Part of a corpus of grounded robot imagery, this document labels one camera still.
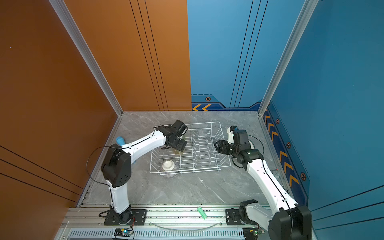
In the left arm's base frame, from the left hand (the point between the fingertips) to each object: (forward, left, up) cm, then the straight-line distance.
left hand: (179, 143), depth 92 cm
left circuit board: (-45, +24, -10) cm, 52 cm away
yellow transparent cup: (-5, +2, -3) cm, 6 cm away
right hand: (-7, -23, +9) cm, 25 cm away
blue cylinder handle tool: (+5, +41, -6) cm, 42 cm away
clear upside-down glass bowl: (-16, +4, -1) cm, 17 cm away
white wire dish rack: (-6, -13, -4) cm, 14 cm away
